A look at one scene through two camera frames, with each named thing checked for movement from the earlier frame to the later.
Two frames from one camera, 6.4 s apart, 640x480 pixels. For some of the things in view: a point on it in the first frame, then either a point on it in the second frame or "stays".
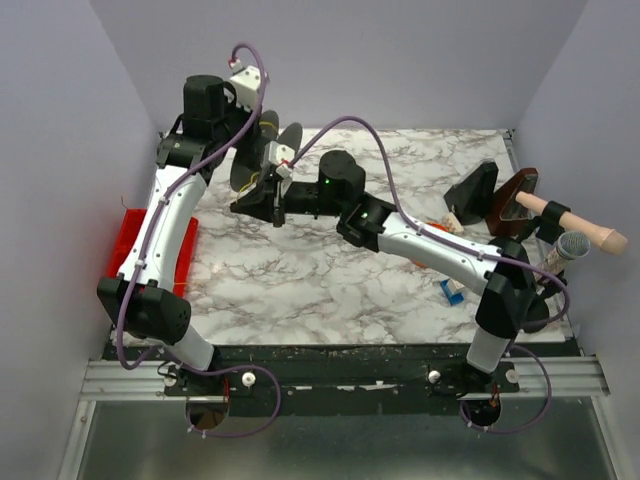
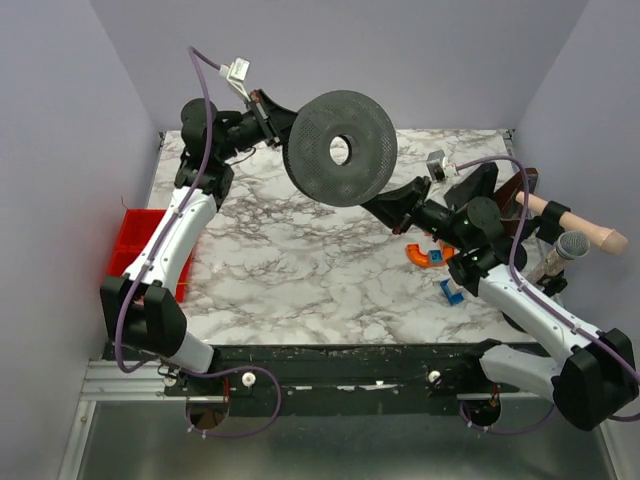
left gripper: [252, 138] to [263, 120]
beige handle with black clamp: [556, 220] stays
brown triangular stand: [506, 214] stays
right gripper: [275, 201] to [413, 206]
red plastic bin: [132, 221] stays
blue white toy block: [453, 291] stays
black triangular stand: [470, 198] stays
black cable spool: [253, 160] to [372, 141]
